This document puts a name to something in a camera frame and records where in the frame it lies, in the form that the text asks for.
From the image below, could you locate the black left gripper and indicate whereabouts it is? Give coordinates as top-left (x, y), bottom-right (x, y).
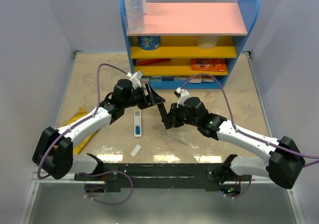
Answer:
top-left (123, 82), bottom-right (164, 110)

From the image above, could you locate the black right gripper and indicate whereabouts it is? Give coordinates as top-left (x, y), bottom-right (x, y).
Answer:
top-left (163, 102), bottom-right (200, 128)

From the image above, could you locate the white remote control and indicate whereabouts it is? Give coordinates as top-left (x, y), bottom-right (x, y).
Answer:
top-left (134, 110), bottom-right (142, 138)

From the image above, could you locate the white battery cover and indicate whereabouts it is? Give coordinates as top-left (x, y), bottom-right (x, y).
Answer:
top-left (130, 144), bottom-right (142, 157)

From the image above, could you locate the black remote control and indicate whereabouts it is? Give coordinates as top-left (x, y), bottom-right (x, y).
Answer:
top-left (157, 103), bottom-right (167, 122)

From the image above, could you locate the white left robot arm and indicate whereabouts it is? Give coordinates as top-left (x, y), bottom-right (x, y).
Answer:
top-left (32, 79), bottom-right (165, 180)

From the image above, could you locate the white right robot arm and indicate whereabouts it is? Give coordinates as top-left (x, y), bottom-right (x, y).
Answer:
top-left (158, 97), bottom-right (305, 189)

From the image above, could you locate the green tissue pack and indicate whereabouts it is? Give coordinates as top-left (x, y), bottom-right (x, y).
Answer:
top-left (149, 76), bottom-right (162, 82)

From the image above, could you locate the blue tissue pack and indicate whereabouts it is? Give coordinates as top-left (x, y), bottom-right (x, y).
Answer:
top-left (162, 76), bottom-right (174, 82)

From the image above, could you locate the blue battery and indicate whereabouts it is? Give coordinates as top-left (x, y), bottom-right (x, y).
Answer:
top-left (136, 125), bottom-right (141, 135)

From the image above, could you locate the white tissue pack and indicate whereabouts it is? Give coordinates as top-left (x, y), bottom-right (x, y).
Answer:
top-left (202, 76), bottom-right (215, 83)
top-left (174, 76), bottom-right (189, 82)

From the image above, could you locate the red flat book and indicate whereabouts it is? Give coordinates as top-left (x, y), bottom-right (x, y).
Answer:
top-left (136, 58), bottom-right (171, 66)

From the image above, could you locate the red tissue pack right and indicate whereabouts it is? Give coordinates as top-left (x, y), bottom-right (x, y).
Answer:
top-left (189, 76), bottom-right (202, 84)

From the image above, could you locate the white tissue pack right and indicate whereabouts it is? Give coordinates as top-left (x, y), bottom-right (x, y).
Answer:
top-left (202, 76), bottom-right (215, 83)

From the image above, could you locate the blue cartoon can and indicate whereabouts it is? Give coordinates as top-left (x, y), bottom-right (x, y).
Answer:
top-left (138, 36), bottom-right (161, 51)

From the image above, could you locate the blue shelf unit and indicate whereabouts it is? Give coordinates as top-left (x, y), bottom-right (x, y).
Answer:
top-left (119, 0), bottom-right (261, 89)

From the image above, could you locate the orange box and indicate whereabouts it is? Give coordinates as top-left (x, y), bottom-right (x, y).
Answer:
top-left (189, 58), bottom-right (227, 72)

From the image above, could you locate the yellow chips bag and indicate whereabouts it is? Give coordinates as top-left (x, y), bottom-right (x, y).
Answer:
top-left (53, 106), bottom-right (98, 155)

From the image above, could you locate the clear plastic bottle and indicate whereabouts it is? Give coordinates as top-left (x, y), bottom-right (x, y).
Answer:
top-left (124, 0), bottom-right (145, 34)

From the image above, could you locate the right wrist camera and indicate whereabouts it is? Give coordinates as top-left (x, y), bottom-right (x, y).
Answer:
top-left (174, 87), bottom-right (190, 107)

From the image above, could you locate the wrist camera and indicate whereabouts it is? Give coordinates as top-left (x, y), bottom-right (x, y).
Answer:
top-left (174, 87), bottom-right (190, 107)
top-left (126, 71), bottom-right (143, 89)

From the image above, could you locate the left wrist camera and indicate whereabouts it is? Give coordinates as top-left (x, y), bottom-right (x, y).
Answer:
top-left (126, 71), bottom-right (143, 89)

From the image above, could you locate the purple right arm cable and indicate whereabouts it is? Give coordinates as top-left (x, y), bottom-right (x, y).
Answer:
top-left (180, 73), bottom-right (319, 169)

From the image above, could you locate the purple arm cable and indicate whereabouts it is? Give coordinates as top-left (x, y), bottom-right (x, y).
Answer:
top-left (180, 73), bottom-right (319, 169)
top-left (36, 63), bottom-right (129, 180)

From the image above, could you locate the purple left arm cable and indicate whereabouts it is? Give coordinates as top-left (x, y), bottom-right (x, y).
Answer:
top-left (36, 63), bottom-right (129, 180)

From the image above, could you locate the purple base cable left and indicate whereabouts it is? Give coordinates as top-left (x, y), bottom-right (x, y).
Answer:
top-left (84, 170), bottom-right (135, 206)

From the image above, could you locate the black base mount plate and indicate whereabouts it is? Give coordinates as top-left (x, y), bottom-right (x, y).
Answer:
top-left (74, 163), bottom-right (252, 192)

